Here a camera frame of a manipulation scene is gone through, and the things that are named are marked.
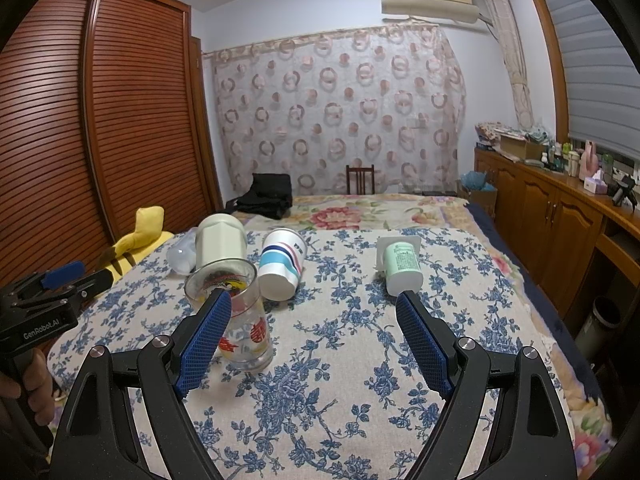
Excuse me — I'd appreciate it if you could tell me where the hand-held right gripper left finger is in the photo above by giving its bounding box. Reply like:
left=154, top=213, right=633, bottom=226
left=50, top=289, right=233, bottom=480

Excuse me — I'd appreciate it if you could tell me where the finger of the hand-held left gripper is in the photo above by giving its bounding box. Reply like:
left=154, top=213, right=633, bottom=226
left=67, top=269, right=115, bottom=306
left=31, top=261, right=87, bottom=291

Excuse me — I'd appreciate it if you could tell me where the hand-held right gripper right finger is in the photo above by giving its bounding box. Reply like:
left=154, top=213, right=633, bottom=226
left=394, top=290, right=577, bottom=480

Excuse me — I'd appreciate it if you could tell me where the clear printed glass cup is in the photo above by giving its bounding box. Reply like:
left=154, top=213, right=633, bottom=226
left=184, top=258, right=275, bottom=372

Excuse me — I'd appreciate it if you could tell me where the mint green plastic cup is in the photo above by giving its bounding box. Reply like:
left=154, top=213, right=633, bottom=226
left=375, top=236, right=423, bottom=297

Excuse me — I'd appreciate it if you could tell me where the clear plastic cup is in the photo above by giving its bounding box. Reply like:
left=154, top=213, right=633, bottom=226
left=167, top=240, right=199, bottom=277

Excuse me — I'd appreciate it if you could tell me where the cream plastic cup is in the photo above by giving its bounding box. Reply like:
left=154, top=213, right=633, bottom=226
left=194, top=213, right=247, bottom=274

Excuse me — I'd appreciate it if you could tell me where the striped paper cup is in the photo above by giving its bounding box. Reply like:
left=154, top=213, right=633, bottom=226
left=257, top=228, right=307, bottom=300

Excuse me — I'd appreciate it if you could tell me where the person's left hand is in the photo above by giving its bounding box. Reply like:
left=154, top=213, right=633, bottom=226
left=0, top=348, right=55, bottom=403

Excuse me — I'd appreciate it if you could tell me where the yellow plush toy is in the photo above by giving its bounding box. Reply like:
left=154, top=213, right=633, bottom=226
left=97, top=205, right=176, bottom=287

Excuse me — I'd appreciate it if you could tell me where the blue floral blanket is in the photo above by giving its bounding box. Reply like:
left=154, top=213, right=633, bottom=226
left=47, top=227, right=577, bottom=480

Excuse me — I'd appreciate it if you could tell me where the floral bed sheet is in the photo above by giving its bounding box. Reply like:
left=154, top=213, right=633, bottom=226
left=227, top=192, right=617, bottom=463

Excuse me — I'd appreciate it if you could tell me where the brown louvred wardrobe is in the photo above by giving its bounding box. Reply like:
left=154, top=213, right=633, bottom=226
left=0, top=0, right=224, bottom=287

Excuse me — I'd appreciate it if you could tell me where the black bag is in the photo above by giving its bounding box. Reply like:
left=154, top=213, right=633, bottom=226
left=226, top=173, right=294, bottom=220

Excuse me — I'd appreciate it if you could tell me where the blue plastic bag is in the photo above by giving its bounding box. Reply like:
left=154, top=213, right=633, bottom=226
left=459, top=170, right=499, bottom=192

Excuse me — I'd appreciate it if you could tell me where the dark wooden chair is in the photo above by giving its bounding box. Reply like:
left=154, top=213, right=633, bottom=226
left=345, top=164, right=376, bottom=196

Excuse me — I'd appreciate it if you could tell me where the wooden sideboard cabinet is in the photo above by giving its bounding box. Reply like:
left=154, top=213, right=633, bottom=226
left=472, top=147, right=640, bottom=342

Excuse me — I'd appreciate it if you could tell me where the grey trash bin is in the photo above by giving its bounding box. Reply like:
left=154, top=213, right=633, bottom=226
left=572, top=296, right=624, bottom=362

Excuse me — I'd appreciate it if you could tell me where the cardboard box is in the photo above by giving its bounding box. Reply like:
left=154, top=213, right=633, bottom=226
left=499, top=133, right=547, bottom=162

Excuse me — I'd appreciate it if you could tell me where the pink tissue box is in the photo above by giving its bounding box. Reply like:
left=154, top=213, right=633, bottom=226
left=582, top=172, right=609, bottom=195

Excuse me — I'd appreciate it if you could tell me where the circle patterned sheer curtain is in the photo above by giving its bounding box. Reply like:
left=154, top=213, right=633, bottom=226
left=210, top=24, right=469, bottom=202

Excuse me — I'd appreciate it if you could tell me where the pink bottle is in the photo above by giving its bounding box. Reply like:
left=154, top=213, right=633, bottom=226
left=579, top=140, right=601, bottom=181

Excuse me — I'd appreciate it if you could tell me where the black hair dryer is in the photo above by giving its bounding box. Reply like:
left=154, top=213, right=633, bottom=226
left=607, top=174, right=639, bottom=209

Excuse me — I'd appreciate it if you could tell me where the tied patterned drape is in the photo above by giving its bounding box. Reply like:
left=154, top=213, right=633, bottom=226
left=481, top=0, right=536, bottom=132

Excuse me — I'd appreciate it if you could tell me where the grey window blind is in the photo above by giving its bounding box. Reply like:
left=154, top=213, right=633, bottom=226
left=529, top=0, right=640, bottom=162

